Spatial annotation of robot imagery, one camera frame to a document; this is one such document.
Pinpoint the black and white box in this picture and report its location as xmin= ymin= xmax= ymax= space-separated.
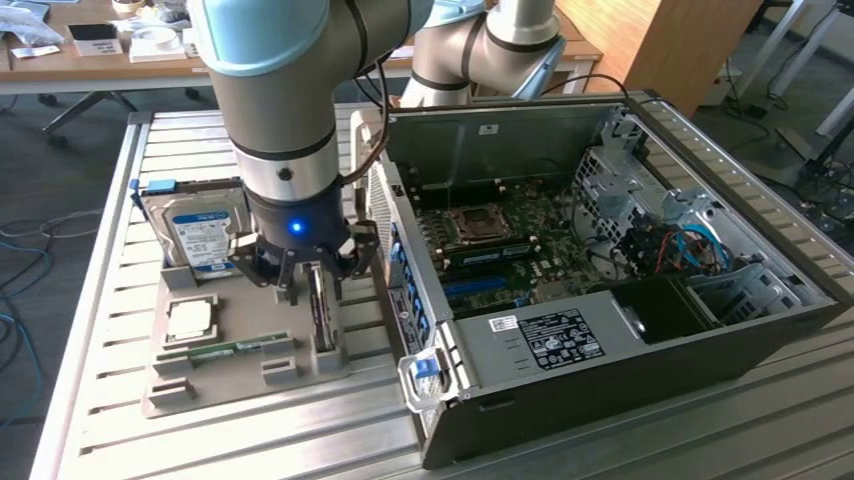
xmin=67 ymin=22 xmax=126 ymax=58

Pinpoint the grey power supply with label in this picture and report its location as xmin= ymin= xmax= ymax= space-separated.
xmin=437 ymin=292 xmax=650 ymax=392

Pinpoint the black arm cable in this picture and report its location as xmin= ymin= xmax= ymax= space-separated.
xmin=343 ymin=0 xmax=395 ymax=189

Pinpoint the blue expansion slot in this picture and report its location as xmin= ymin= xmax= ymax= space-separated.
xmin=443 ymin=274 xmax=510 ymax=297

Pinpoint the green motherboard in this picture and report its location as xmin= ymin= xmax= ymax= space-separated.
xmin=399 ymin=177 xmax=642 ymax=311

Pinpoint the CPU socket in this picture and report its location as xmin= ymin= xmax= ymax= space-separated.
xmin=447 ymin=203 xmax=515 ymax=242

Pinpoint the white tape roll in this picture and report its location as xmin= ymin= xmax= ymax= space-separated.
xmin=131 ymin=26 xmax=182 ymax=52

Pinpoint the wooden cabinet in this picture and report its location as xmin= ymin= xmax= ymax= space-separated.
xmin=553 ymin=0 xmax=766 ymax=117

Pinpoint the wooden desk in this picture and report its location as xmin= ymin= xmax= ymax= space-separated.
xmin=0 ymin=0 xmax=606 ymax=97

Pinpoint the clear plastic bag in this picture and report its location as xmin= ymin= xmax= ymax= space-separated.
xmin=0 ymin=3 xmax=67 ymax=49

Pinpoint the white paper card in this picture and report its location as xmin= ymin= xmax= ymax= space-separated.
xmin=8 ymin=44 xmax=63 ymax=61

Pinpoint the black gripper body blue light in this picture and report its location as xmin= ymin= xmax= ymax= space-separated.
xmin=246 ymin=191 xmax=354 ymax=282

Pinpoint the metal disk bay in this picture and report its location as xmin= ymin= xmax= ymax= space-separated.
xmin=570 ymin=144 xmax=740 ymax=279

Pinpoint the blue wire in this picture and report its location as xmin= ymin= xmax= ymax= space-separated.
xmin=670 ymin=225 xmax=736 ymax=276

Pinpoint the installed green RAM stick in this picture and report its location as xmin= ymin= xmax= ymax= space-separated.
xmin=445 ymin=241 xmax=537 ymax=267

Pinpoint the white floor cable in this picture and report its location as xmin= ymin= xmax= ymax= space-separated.
xmin=0 ymin=207 xmax=106 ymax=240

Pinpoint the silver CPU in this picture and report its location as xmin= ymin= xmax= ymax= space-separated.
xmin=164 ymin=299 xmax=220 ymax=342

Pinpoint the red wire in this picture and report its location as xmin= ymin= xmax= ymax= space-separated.
xmin=651 ymin=230 xmax=693 ymax=274

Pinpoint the blue floor cable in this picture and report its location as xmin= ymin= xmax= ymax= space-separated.
xmin=0 ymin=238 xmax=50 ymax=429

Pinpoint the black open PC case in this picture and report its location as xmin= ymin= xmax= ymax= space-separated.
xmin=351 ymin=89 xmax=854 ymax=471

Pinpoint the grey parts rack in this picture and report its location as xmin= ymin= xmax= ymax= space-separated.
xmin=139 ymin=262 xmax=355 ymax=420

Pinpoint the hard disk with blue label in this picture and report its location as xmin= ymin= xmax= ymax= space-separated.
xmin=130 ymin=177 xmax=259 ymax=282

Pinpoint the flat white box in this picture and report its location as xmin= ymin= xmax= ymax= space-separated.
xmin=127 ymin=37 xmax=190 ymax=64

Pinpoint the case latch with blue tab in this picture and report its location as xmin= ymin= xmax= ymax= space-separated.
xmin=397 ymin=346 xmax=457 ymax=414

